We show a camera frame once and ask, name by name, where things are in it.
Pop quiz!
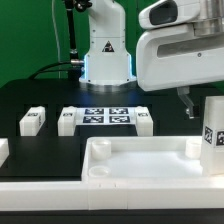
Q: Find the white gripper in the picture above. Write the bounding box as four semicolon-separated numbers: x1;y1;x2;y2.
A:
136;24;224;119

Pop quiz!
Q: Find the white desk top tray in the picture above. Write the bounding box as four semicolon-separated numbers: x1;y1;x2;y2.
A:
81;136;224;188

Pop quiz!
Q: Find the fiducial marker sheet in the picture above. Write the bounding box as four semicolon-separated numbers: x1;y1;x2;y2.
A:
76;107;135;125

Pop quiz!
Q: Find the white left obstacle block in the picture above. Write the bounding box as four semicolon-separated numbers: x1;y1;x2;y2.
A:
0;138;9;167

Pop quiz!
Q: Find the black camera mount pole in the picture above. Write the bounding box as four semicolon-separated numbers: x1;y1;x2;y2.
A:
63;0;92;81

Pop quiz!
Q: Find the black cable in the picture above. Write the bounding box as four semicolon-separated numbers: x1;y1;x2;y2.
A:
28;62;83;80

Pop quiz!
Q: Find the white front obstacle rail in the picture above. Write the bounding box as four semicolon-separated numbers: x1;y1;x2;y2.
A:
0;180;224;211

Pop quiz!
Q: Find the white cable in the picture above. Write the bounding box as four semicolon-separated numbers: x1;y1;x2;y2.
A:
50;0;63;79

